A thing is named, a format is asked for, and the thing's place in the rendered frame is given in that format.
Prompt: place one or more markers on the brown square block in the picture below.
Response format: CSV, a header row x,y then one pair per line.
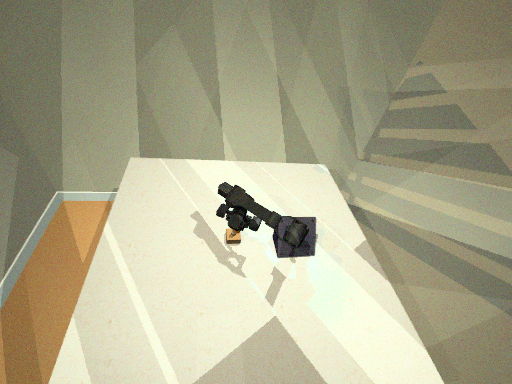
x,y
230,239

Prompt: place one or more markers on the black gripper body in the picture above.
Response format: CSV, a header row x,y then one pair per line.
x,y
254,223

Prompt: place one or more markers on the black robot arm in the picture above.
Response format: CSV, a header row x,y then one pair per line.
x,y
236,197

